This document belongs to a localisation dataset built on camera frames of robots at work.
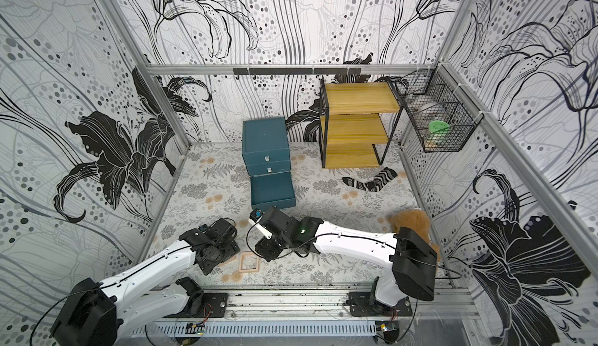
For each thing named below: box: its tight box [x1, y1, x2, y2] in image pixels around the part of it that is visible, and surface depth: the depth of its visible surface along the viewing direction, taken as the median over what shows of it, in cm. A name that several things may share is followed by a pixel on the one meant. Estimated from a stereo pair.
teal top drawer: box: [242, 148, 290, 166], surface depth 92 cm
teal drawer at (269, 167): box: [246, 159, 292, 177], surface depth 97 cm
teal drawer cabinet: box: [241, 116, 292, 177], surface depth 93 cm
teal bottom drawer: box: [249, 171, 296, 212], surface depth 98 cm
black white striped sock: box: [341, 166, 398, 192], surface depth 103 cm
